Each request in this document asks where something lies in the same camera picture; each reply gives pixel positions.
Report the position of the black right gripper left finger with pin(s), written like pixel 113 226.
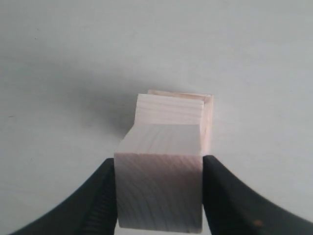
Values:
pixel 90 210

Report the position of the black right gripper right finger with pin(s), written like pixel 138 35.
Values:
pixel 233 208

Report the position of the medium-large wooden cube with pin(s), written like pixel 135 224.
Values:
pixel 206 117

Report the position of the small wooden cube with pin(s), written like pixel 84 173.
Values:
pixel 158 176

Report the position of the medium wooden cube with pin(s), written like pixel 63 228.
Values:
pixel 171 111

